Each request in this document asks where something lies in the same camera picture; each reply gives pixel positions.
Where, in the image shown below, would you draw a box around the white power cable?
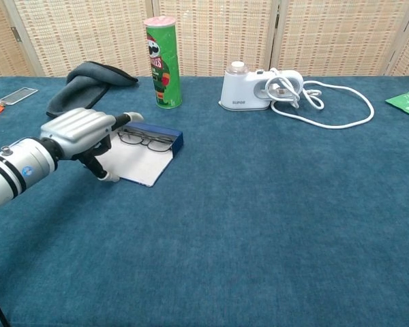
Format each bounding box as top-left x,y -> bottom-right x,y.
264,67 -> 376,129

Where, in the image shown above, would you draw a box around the grey folded cloth pouch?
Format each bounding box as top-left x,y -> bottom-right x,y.
46,61 -> 139,119

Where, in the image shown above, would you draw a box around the white handheld garment steamer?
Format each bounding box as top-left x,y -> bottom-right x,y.
218,61 -> 305,112

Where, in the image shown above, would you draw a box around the black thin-frame eyeglasses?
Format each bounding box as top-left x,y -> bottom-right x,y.
117,131 -> 175,152

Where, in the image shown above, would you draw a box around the blue glasses case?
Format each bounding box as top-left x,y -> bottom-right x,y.
95,122 -> 185,188

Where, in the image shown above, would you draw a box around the blue table cloth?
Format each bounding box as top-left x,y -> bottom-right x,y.
0,75 -> 409,327

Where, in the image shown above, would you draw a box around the green Pringles can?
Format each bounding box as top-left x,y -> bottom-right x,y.
143,16 -> 183,110

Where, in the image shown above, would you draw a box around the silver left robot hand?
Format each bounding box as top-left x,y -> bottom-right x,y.
39,108 -> 145,183

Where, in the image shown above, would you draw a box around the woven bamboo folding screen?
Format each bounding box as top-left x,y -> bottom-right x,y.
0,0 -> 409,82

